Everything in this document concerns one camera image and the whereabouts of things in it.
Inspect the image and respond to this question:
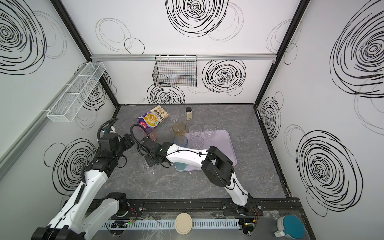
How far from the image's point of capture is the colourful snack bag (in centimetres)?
110

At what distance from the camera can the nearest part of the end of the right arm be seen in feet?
2.00

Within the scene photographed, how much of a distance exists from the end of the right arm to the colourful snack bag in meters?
0.43
